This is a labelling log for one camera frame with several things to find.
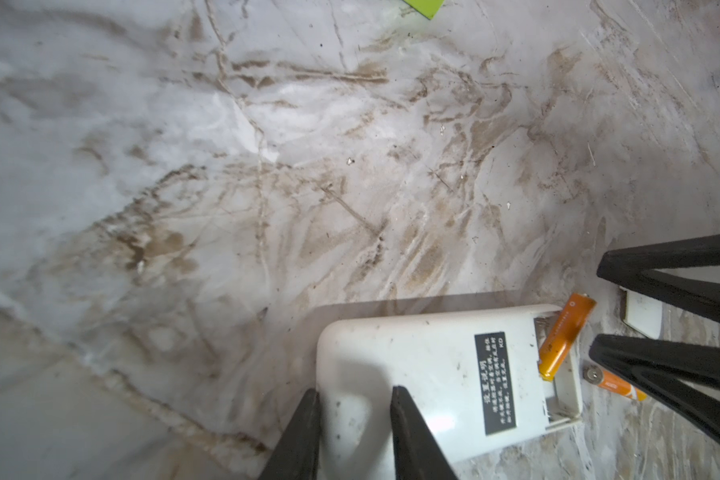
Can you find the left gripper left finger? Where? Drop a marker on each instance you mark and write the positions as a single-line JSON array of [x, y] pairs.
[[296, 455]]

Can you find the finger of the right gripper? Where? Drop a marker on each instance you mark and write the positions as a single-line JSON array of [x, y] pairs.
[[669, 372], [644, 269]]

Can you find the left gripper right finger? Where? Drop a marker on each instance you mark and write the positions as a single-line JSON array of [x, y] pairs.
[[417, 455]]

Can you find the white battery cover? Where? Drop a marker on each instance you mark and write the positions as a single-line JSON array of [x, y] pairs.
[[641, 313]]

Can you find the orange battery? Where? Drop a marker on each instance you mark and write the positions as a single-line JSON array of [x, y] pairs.
[[606, 380], [563, 334]]

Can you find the white red remote control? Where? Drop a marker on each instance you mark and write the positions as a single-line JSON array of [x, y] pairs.
[[473, 376]]

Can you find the green cube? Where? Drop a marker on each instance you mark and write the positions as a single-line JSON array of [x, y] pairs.
[[427, 8]]

